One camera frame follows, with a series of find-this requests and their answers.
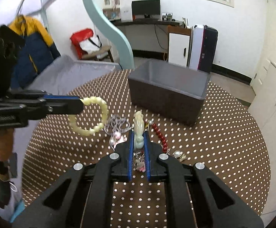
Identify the pink pearl jewelry piece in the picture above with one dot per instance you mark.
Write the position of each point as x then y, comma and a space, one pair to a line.
117, 137

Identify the dark grey storage box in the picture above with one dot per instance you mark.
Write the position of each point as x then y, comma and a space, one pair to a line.
166, 99

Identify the black computer monitor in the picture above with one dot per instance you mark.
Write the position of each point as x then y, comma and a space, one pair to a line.
145, 8

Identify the dark wooden desk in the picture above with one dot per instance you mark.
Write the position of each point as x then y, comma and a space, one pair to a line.
138, 21

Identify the white floor cabinets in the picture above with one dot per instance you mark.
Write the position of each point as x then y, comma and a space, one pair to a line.
271, 95

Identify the white box on desk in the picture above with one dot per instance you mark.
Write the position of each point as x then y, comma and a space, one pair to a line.
126, 13

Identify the red bag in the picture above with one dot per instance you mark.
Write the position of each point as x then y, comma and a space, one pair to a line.
81, 35

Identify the small silver brooch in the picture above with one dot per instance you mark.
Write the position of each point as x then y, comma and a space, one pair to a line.
178, 155

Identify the white and black computer tower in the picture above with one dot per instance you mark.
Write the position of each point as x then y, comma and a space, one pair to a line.
208, 47

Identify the pink charm cluster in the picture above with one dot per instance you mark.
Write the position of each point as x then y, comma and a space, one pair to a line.
139, 165

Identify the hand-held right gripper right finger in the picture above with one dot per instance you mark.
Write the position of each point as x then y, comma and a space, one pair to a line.
147, 154

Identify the brown polka dot tablecloth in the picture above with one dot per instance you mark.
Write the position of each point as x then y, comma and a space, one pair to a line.
223, 147

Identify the teal bunk bed frame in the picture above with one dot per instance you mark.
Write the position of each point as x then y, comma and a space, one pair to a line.
119, 38

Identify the small items on desk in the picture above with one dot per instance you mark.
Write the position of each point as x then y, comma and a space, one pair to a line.
167, 16

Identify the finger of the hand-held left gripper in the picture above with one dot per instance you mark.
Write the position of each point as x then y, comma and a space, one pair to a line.
64, 105
62, 97

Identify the grey bed sheet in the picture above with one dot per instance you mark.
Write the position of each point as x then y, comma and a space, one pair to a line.
64, 76

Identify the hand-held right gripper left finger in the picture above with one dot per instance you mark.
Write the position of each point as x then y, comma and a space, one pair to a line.
130, 154

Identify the white tote bag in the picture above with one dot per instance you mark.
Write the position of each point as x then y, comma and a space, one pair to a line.
88, 46

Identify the wooden stool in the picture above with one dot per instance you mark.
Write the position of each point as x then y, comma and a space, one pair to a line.
102, 49

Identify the yellow and navy jacket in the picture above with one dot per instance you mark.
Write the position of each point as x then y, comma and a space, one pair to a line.
31, 47

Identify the white door desk cabinet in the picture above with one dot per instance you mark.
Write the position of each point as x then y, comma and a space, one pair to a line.
178, 47

